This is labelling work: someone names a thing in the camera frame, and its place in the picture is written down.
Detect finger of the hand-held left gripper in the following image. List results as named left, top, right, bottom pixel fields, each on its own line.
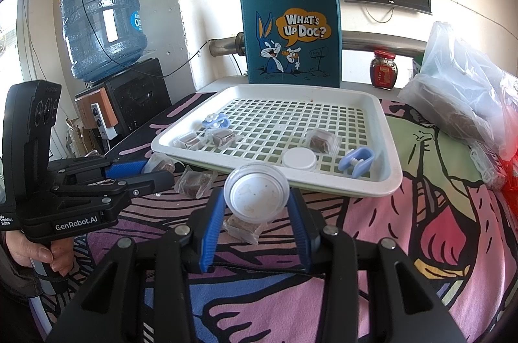
left=51, top=170, right=175, bottom=208
left=61, top=159, right=148, bottom=182

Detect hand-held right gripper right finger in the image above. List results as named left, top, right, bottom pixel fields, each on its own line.
left=287, top=187, right=466, bottom=343

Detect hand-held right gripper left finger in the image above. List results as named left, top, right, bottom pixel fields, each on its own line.
left=46, top=187, right=227, bottom=343

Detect clear round container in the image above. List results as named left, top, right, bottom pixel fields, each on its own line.
left=224, top=162, right=291, bottom=223

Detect white round cap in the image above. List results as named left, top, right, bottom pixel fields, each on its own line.
left=281, top=148, right=317, bottom=170

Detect blue clip with white flower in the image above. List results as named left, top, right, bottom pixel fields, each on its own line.
left=200, top=112, right=232, bottom=130

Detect light blue plastic clip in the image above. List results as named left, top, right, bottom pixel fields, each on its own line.
left=339, top=149, right=374, bottom=179

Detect white perforated plastic tray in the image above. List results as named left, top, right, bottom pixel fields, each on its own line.
left=151, top=85, right=403, bottom=198

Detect person's left hand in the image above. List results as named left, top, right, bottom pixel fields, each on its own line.
left=8, top=236, right=75, bottom=277

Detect cardboard box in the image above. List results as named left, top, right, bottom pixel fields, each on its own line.
left=65, top=116, right=100, bottom=158

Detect printed blanket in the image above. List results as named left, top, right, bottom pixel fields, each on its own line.
left=32, top=92, right=518, bottom=343

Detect wood-sided speaker with knobs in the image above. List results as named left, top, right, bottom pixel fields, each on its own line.
left=75, top=86, right=120, bottom=141

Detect black water dispenser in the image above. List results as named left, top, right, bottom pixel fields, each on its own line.
left=85, top=58, right=173, bottom=133

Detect blue water cooler bottle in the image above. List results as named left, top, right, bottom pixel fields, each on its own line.
left=59, top=0, right=148, bottom=83

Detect red sauce jar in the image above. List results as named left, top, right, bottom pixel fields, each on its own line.
left=370, top=50, right=398, bottom=90

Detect green and white carton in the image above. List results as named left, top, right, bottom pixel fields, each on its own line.
left=411, top=52, right=425, bottom=83

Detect teal cartoon tote bag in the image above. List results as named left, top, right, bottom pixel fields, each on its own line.
left=239, top=0, right=344, bottom=89

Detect clear plastic bag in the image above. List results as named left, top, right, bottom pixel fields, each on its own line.
left=399, top=20, right=518, bottom=166

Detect red plastic bag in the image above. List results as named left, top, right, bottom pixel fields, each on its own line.
left=496, top=153, right=518, bottom=190

